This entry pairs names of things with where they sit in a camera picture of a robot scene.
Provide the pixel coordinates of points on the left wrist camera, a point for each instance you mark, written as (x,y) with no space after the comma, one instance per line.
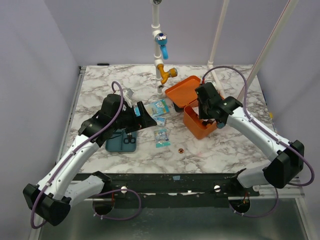
(128,96)

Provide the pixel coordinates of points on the blue white wipe packet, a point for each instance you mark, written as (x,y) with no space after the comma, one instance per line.
(161,121)

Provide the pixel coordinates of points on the brown medicine bottle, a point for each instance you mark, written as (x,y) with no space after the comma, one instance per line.
(207,123)

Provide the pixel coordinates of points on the small band-aid packet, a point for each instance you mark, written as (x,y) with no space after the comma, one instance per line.
(161,137)

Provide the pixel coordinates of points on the yellow faucet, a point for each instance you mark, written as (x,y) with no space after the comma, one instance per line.
(165,75)

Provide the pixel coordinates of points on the orange medicine kit box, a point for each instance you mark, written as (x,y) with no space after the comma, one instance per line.
(183,95)

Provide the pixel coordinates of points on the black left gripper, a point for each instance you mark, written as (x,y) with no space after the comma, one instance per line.
(146,120)

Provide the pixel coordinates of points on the teal divided tray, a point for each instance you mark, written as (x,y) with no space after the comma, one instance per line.
(119,142)

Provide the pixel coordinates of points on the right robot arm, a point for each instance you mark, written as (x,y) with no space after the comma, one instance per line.
(286,157)

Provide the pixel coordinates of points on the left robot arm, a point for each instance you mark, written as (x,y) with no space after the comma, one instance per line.
(75,155)

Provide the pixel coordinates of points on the blue cotton swab bag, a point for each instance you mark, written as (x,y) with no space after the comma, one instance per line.
(157,108)

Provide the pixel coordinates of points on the white bottle green label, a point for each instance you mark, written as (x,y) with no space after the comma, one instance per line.
(137,111)

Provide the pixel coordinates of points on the blue faucet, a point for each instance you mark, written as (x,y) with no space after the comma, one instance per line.
(161,39)

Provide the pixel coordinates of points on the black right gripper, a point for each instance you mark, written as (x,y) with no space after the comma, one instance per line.
(203,110)

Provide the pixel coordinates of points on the black-handled bandage scissors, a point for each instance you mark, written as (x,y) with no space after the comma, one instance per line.
(129,139)

